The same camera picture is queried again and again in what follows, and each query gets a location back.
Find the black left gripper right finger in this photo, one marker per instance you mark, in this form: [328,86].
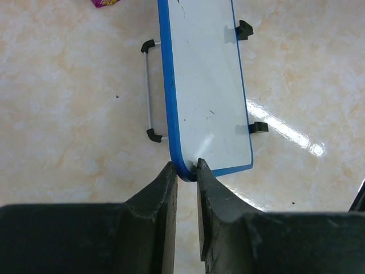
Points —
[235,237]

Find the magenta snack bag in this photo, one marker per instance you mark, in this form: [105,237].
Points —
[102,3]

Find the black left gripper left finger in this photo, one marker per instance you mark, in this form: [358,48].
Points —
[136,236]

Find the blue framed whiteboard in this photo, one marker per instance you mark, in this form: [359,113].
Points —
[206,106]

